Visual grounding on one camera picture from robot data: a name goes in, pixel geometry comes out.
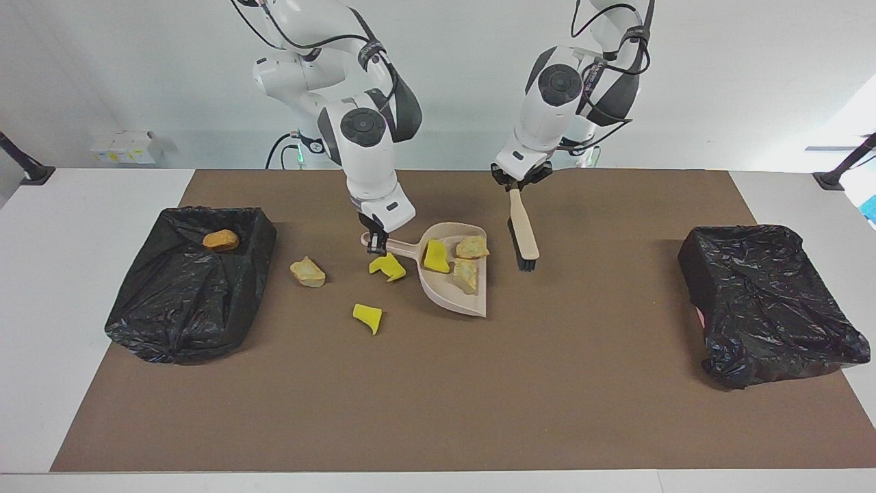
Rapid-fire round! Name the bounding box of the oval beige bread chunk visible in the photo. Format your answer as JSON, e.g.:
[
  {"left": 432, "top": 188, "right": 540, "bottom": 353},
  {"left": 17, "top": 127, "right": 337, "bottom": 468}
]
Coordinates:
[{"left": 453, "top": 259, "right": 480, "bottom": 294}]

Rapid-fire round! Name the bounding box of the left arm gripper cable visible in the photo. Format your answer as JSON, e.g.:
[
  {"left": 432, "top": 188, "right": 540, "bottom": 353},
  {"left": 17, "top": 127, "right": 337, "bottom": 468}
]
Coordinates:
[{"left": 556, "top": 0, "right": 656, "bottom": 150}]

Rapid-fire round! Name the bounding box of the notched yellow sponge piece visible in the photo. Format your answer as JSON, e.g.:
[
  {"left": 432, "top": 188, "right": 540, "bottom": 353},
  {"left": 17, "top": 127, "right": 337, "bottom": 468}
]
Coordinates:
[{"left": 368, "top": 252, "right": 407, "bottom": 283}]

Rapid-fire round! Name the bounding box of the black right arm base cable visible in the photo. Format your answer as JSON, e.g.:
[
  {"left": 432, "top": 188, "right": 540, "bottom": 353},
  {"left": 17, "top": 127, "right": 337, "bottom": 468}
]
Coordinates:
[{"left": 265, "top": 132, "right": 296, "bottom": 170}]

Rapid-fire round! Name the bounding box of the beige plastic dustpan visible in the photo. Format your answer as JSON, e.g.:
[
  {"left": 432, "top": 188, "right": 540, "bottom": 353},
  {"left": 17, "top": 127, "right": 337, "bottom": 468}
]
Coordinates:
[{"left": 361, "top": 222, "right": 491, "bottom": 318}]

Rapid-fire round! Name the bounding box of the black bag-lined bin with trash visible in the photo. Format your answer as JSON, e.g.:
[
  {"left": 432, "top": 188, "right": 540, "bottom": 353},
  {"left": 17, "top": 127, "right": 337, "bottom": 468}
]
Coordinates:
[{"left": 105, "top": 205, "right": 278, "bottom": 365}]

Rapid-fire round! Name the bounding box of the white socket box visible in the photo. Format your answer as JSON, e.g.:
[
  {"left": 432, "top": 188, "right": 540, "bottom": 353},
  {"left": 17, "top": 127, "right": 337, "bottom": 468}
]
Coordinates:
[{"left": 90, "top": 130, "right": 164, "bottom": 165}]

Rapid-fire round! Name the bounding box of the black camera stand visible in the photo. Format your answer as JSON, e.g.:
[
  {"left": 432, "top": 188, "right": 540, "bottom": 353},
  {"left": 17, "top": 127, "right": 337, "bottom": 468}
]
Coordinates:
[
  {"left": 0, "top": 130, "right": 56, "bottom": 186},
  {"left": 813, "top": 132, "right": 876, "bottom": 191}
]

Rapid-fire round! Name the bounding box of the beige brush with black bristles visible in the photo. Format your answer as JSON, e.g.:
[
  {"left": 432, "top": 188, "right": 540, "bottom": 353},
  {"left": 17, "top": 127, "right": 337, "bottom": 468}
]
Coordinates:
[{"left": 506, "top": 188, "right": 541, "bottom": 272}]

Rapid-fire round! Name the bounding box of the brown table mat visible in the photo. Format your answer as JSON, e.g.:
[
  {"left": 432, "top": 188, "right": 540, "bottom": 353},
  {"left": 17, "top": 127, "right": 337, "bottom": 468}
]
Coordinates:
[{"left": 49, "top": 169, "right": 876, "bottom": 473}]

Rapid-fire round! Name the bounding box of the orange-brown bread nugget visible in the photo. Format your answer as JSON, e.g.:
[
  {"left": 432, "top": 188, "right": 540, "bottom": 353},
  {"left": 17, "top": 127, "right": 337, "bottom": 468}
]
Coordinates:
[{"left": 203, "top": 229, "right": 241, "bottom": 252}]

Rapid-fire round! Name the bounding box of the empty black bag-lined trash bin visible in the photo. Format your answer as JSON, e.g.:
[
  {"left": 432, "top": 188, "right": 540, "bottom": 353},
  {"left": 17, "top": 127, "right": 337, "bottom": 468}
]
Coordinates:
[{"left": 678, "top": 225, "right": 871, "bottom": 391}]

